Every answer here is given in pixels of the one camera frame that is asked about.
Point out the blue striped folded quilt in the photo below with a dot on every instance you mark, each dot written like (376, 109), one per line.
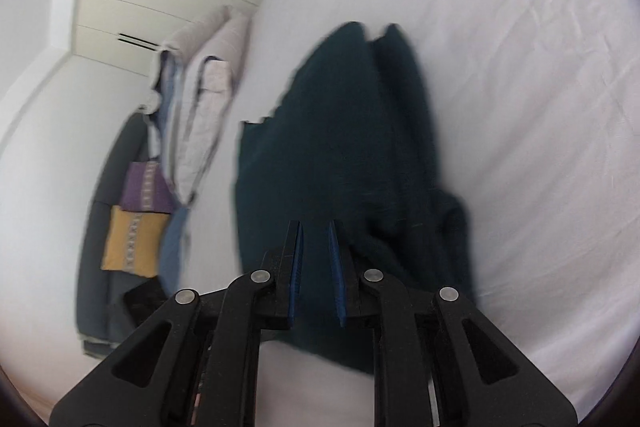
(167, 97)

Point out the dark teal fleece garment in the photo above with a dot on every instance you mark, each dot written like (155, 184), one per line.
(340, 132)

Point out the blue duvet with white trim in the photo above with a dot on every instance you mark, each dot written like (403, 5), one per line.
(175, 247)

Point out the dark grey sofa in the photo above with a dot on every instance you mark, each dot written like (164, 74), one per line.
(100, 297)

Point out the yellow cushion with patterned band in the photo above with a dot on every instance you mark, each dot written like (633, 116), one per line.
(120, 242)

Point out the white bed sheet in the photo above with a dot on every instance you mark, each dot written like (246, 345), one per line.
(525, 82)

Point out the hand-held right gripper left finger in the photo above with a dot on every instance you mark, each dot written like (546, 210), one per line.
(296, 267)

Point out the purple cushion with patterned band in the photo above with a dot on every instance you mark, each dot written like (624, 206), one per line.
(145, 187)

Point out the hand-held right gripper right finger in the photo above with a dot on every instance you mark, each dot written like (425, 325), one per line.
(336, 272)

